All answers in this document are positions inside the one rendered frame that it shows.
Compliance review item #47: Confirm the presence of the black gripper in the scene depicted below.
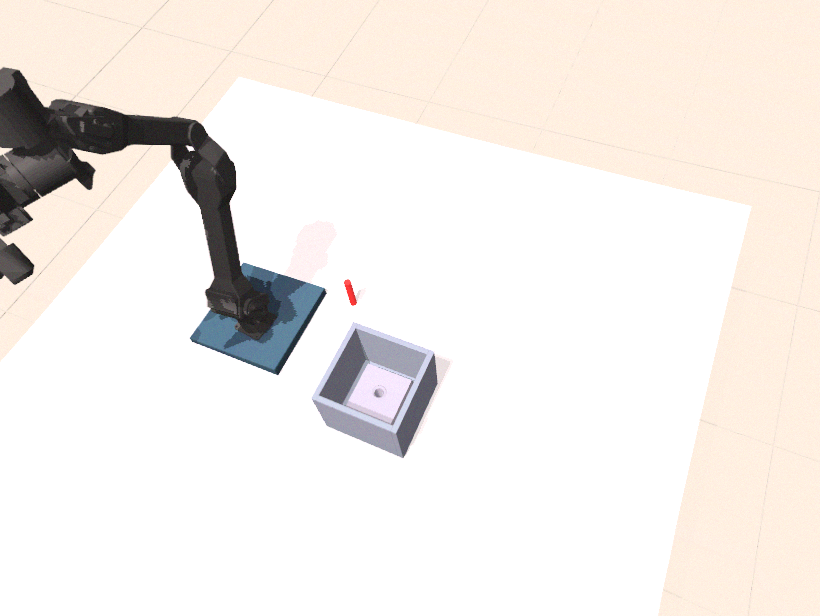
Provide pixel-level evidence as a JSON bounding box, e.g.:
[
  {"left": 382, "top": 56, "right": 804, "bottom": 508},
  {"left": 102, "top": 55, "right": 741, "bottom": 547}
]
[{"left": 0, "top": 154, "right": 40, "bottom": 285}]

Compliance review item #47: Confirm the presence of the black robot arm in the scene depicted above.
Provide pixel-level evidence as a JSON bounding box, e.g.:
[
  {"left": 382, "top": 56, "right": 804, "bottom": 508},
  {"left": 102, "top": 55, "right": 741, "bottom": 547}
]
[{"left": 0, "top": 66, "right": 277, "bottom": 340}]

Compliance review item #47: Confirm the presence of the red peg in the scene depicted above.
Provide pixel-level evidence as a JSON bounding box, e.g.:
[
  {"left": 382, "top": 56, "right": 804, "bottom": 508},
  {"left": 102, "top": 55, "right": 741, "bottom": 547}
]
[{"left": 344, "top": 279, "right": 357, "bottom": 306}]

